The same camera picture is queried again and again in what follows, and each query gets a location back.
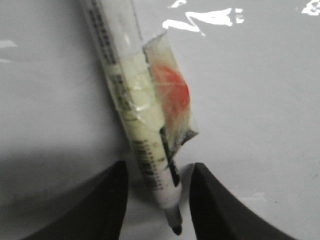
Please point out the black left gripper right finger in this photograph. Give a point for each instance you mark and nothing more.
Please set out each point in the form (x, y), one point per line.
(218, 215)

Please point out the white whiteboard with metal frame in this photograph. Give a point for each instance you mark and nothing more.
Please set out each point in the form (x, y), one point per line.
(253, 71)

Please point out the white taped whiteboard marker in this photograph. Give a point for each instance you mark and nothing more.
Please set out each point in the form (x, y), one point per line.
(150, 95)

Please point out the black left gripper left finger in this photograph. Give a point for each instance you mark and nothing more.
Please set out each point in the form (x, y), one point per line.
(99, 216)

